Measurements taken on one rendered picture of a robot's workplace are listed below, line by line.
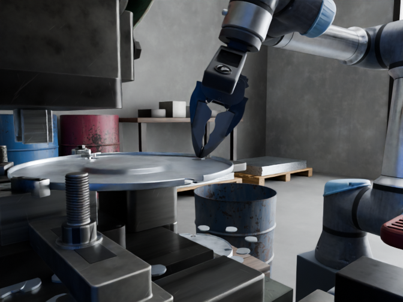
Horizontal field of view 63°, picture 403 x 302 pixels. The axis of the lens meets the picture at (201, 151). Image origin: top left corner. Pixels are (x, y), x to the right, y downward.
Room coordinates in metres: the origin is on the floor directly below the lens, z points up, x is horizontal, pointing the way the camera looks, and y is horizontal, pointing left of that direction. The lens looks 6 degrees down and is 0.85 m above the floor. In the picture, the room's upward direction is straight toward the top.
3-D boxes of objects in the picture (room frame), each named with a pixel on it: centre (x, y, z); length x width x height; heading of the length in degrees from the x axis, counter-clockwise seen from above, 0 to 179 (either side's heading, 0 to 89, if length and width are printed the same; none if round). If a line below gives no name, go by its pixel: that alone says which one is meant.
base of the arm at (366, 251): (0.89, -0.40, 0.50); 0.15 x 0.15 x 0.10
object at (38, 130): (0.37, 0.19, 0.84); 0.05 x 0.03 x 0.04; 40
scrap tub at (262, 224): (1.63, -0.17, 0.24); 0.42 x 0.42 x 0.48
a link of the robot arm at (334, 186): (0.88, -0.41, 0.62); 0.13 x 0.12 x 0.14; 30
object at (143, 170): (0.45, 0.10, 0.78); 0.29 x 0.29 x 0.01
